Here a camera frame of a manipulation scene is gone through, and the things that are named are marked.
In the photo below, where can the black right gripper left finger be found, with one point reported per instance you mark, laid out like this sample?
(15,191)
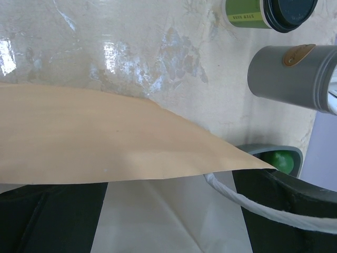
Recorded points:
(51,218)

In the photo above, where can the brown paper bag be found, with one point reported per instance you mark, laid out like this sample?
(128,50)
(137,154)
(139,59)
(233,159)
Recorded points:
(171,185)

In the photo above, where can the green paper coffee cup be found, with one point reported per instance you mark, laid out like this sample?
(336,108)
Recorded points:
(245,13)

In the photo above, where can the green lime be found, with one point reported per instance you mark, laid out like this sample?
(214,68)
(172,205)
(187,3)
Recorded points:
(281,160)

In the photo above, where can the grey fruit tray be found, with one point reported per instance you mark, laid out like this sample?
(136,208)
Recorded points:
(258,149)

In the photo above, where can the grey straw holder cup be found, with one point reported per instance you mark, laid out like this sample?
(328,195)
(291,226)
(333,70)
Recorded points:
(301,75)

